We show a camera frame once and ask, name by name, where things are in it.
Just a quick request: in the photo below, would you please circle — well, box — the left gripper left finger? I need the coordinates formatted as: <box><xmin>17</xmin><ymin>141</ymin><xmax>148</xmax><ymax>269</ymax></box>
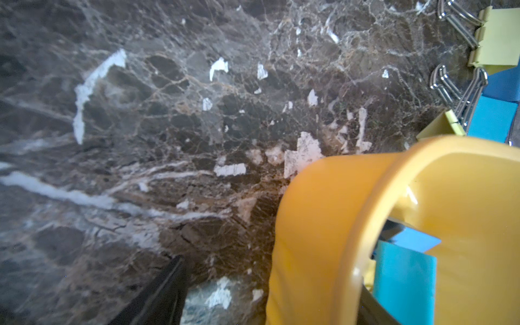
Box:
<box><xmin>110</xmin><ymin>255</ymin><xmax>188</xmax><ymax>324</ymax></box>

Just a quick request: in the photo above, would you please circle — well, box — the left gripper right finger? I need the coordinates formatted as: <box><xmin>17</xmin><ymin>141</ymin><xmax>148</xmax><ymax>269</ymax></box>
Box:
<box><xmin>357</xmin><ymin>286</ymin><xmax>394</xmax><ymax>325</ymax></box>

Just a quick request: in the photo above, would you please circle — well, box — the yellow plastic storage box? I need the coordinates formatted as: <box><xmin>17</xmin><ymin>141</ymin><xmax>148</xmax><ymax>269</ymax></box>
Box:
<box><xmin>266</xmin><ymin>135</ymin><xmax>519</xmax><ymax>324</ymax></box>

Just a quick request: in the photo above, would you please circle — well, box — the blue binder clip top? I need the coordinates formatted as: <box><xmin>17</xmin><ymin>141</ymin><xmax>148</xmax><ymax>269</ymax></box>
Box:
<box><xmin>483</xmin><ymin>65</ymin><xmax>519</xmax><ymax>103</ymax></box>

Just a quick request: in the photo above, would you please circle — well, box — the blue binder clip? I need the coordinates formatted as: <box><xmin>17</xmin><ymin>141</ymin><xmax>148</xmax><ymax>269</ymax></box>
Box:
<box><xmin>379</xmin><ymin>220</ymin><xmax>441</xmax><ymax>253</ymax></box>
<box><xmin>483</xmin><ymin>65</ymin><xmax>519</xmax><ymax>103</ymax></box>

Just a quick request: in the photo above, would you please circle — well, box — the yellow binder clip top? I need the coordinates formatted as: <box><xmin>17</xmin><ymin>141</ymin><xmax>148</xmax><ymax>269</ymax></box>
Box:
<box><xmin>437</xmin><ymin>0</ymin><xmax>519</xmax><ymax>75</ymax></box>

